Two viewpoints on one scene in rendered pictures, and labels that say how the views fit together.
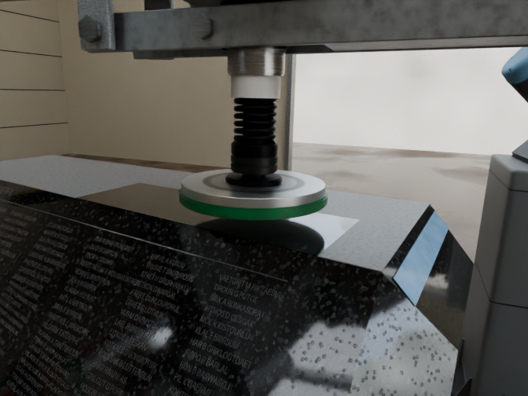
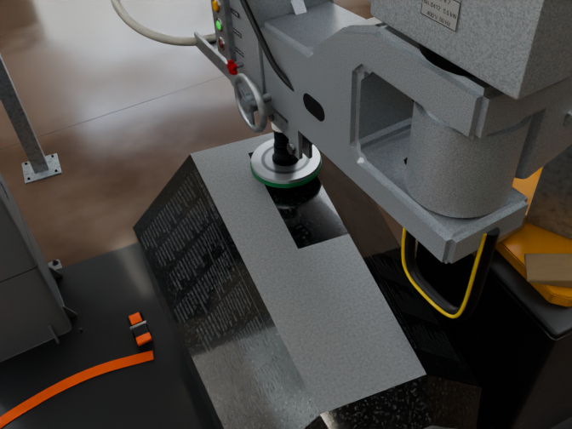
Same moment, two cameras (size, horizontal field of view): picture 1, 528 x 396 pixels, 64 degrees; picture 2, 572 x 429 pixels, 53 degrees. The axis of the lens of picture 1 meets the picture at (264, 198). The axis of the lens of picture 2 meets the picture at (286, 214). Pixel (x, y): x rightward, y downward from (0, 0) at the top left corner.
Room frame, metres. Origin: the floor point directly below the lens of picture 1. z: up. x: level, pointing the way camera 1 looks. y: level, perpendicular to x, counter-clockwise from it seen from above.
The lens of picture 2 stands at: (1.61, 0.96, 2.01)
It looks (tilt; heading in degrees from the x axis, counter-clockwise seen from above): 44 degrees down; 224
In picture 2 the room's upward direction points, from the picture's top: 4 degrees counter-clockwise
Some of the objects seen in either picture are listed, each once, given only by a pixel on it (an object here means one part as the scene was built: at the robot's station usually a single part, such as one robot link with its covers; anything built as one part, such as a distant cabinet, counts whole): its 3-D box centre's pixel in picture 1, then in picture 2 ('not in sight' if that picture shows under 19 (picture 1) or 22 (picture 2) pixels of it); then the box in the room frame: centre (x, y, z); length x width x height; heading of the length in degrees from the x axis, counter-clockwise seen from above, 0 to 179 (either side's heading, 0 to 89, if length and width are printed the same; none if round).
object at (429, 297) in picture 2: not in sight; (440, 254); (0.82, 0.64, 1.10); 0.23 x 0.03 x 0.32; 72
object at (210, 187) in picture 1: (253, 185); (285, 159); (0.61, 0.02, 0.92); 0.21 x 0.21 x 0.01
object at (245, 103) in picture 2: not in sight; (262, 99); (0.76, 0.09, 1.24); 0.15 x 0.10 x 0.15; 72
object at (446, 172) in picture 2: not in sight; (463, 144); (0.82, 0.64, 1.39); 0.19 x 0.19 x 0.20
